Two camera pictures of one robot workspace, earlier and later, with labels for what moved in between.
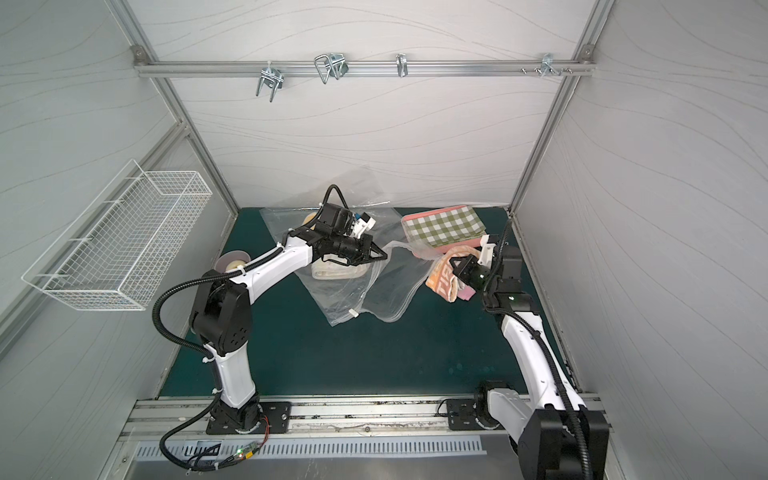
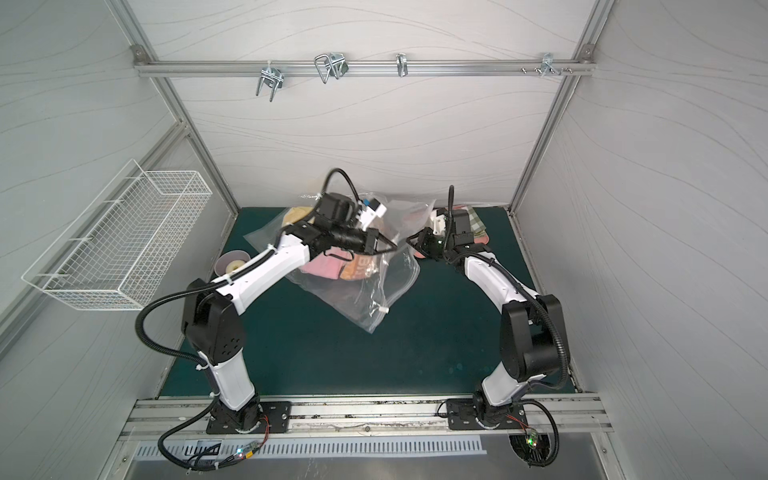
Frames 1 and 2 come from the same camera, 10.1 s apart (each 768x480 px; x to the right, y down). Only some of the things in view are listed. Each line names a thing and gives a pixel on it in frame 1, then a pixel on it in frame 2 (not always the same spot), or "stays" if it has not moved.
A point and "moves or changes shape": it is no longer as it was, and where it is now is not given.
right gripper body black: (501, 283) → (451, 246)
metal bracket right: (547, 65) stays
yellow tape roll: (234, 264) stays
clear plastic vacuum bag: (386, 288) moves or changes shape
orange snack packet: (441, 278) → (360, 268)
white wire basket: (119, 250) stays
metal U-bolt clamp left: (272, 77) stays
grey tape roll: (230, 256) stays
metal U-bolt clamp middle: (334, 64) stays
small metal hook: (402, 65) stays
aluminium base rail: (375, 419) stays
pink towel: (466, 293) → (329, 265)
